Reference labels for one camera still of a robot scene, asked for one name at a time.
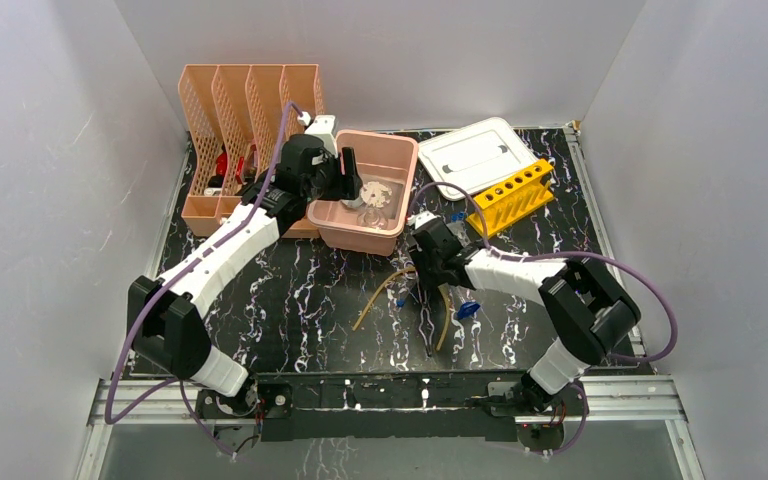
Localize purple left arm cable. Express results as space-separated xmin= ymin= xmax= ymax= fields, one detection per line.
xmin=103 ymin=101 xmax=309 ymax=458

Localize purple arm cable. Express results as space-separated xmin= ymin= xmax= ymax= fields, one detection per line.
xmin=407 ymin=182 xmax=680 ymax=458
xmin=103 ymin=101 xmax=309 ymax=458

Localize yellow rubber tube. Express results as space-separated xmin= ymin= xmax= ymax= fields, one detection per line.
xmin=352 ymin=266 xmax=453 ymax=352

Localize clear plastic tube rack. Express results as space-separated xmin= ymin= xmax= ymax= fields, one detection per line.
xmin=447 ymin=212 xmax=470 ymax=244

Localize white container lid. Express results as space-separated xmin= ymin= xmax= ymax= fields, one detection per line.
xmin=418 ymin=117 xmax=538 ymax=201

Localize metal crucible tongs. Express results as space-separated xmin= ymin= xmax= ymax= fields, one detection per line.
xmin=418 ymin=286 xmax=446 ymax=357

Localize pink plastic bin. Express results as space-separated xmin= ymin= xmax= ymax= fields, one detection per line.
xmin=307 ymin=130 xmax=418 ymax=256

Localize yellow test tube rack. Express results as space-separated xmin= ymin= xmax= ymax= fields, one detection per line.
xmin=466 ymin=159 xmax=554 ymax=237

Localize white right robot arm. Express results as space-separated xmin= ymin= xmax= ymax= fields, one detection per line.
xmin=408 ymin=212 xmax=641 ymax=414

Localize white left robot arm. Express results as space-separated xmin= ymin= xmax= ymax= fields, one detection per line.
xmin=127 ymin=115 xmax=362 ymax=416

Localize pink desk organizer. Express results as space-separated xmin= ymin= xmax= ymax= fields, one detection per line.
xmin=178 ymin=64 xmax=325 ymax=237

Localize clear glass flask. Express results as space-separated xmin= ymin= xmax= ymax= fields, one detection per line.
xmin=357 ymin=207 xmax=388 ymax=230

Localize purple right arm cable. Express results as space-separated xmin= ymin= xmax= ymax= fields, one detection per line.
xmin=407 ymin=182 xmax=680 ymax=458

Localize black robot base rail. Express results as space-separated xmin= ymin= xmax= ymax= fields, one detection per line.
xmin=195 ymin=370 xmax=589 ymax=449

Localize blue base graduated cylinder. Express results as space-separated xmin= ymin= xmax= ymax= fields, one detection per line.
xmin=455 ymin=301 xmax=481 ymax=320

